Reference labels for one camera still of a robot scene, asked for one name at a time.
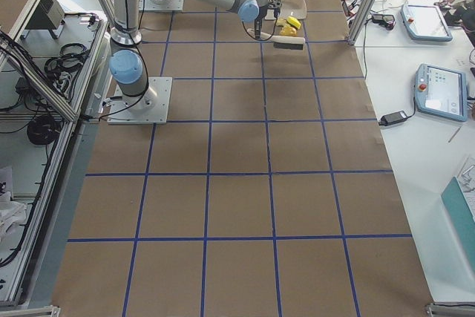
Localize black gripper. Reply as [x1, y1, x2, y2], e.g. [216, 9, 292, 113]
[253, 0, 282, 39]

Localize yellow potato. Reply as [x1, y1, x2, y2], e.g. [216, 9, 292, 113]
[279, 25, 298, 37]

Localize yellow sponge piece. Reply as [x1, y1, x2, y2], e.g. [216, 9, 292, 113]
[286, 16, 301, 30]

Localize beige plastic dustpan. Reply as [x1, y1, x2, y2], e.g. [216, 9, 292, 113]
[278, 0, 307, 20]

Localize beige hand brush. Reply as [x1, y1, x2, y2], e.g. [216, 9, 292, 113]
[246, 28, 306, 50]

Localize blue teach pendant far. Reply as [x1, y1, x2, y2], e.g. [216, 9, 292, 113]
[400, 4, 453, 42]

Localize blue teach pendant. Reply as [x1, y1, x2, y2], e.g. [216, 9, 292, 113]
[400, 4, 453, 42]
[414, 64, 468, 122]

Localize small black power brick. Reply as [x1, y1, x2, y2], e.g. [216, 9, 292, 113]
[379, 111, 408, 127]

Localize blue teach pendant near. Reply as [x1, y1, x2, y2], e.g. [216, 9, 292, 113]
[414, 64, 468, 122]

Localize white power strip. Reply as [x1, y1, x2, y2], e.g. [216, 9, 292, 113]
[55, 71, 73, 93]

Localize grey electronics box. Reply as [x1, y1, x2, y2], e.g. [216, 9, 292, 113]
[21, 0, 65, 39]

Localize teal folder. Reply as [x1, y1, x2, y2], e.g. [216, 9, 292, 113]
[442, 177, 474, 248]

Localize white crumpled cloth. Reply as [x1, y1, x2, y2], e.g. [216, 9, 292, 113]
[0, 166, 27, 238]

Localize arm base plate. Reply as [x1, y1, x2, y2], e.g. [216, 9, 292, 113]
[107, 77, 172, 125]
[141, 0, 184, 13]

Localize coiled black cables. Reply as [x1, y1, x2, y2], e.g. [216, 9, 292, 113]
[26, 114, 62, 146]

